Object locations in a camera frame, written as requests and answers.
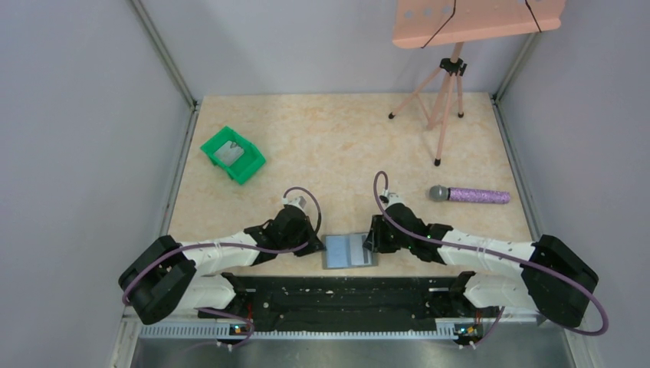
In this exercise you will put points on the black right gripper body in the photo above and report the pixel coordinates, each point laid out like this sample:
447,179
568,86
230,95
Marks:
378,236

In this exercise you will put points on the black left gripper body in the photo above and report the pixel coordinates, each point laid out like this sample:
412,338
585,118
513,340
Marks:
309,239

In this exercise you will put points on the grey card holder wallet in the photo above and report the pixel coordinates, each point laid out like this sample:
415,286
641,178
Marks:
347,251

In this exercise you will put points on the card with black stripe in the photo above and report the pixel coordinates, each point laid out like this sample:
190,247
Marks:
228,153

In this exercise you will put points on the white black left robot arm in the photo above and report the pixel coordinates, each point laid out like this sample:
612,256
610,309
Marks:
198,264

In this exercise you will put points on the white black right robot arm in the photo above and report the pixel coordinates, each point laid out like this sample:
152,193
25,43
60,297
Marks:
518,274

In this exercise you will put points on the purple glitter microphone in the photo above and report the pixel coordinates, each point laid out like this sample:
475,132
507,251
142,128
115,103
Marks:
481,196

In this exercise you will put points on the green plastic bin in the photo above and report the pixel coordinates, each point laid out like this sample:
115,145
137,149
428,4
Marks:
244,168

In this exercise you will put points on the pink music stand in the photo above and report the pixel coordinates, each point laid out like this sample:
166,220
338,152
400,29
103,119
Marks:
420,24

